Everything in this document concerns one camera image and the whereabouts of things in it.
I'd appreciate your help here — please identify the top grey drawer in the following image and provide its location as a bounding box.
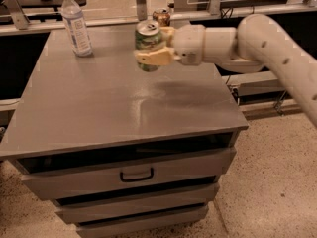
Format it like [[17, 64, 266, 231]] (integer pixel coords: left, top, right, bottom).
[[22, 147, 236, 200]]

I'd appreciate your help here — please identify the bottom grey drawer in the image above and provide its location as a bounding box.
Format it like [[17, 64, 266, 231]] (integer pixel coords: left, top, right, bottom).
[[76, 203, 209, 238]]

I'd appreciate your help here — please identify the middle grey drawer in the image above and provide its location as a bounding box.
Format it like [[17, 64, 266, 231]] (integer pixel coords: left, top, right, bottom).
[[56, 182, 219, 224]]

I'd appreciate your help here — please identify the grey drawer cabinet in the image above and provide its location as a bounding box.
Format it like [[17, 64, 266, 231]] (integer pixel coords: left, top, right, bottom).
[[1, 26, 248, 229]]

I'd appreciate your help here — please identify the brown orange soda can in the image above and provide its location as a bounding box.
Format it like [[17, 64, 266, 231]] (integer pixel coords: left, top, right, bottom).
[[153, 8, 170, 27]]

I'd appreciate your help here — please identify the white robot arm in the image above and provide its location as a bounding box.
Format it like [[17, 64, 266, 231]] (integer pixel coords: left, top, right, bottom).
[[134, 14, 317, 126]]

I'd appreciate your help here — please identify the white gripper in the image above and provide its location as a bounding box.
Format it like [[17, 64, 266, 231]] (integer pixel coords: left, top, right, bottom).
[[134, 25, 206, 65]]

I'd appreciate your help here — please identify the green soda can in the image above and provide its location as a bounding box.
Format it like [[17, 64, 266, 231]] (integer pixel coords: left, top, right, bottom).
[[134, 19, 164, 73]]

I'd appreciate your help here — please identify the grey drawer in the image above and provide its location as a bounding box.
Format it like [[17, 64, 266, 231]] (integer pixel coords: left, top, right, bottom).
[[22, 147, 236, 200], [56, 182, 219, 224], [76, 203, 209, 238]]

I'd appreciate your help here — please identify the clear plastic water bottle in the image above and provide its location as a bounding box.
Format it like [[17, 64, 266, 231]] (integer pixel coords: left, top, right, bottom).
[[61, 0, 92, 57]]

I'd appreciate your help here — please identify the black drawer handle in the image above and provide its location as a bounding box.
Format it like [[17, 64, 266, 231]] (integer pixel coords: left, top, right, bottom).
[[119, 168, 155, 183]]

